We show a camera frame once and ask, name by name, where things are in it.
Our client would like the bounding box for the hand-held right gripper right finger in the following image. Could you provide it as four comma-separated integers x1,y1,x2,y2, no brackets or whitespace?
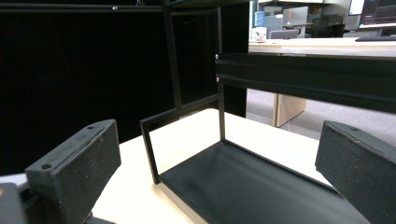
315,120,396,224

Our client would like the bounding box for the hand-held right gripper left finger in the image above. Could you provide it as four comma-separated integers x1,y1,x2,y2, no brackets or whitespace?
24,119,122,224

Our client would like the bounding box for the black two-tier metal rack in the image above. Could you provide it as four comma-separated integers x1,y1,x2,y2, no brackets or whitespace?
139,0,396,224

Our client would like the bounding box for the black curtain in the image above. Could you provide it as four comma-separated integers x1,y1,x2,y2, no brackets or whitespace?
0,0,250,175

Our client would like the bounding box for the light wooden desk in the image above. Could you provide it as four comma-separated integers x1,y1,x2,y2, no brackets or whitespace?
247,36,396,129

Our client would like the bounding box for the black keyboard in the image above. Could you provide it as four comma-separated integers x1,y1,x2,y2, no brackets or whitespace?
354,35,396,43

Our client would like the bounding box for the computer monitor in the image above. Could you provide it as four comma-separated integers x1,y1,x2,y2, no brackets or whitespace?
347,0,396,30

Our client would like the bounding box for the white container on desk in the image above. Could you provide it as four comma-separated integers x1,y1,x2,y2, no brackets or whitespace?
251,26,268,43

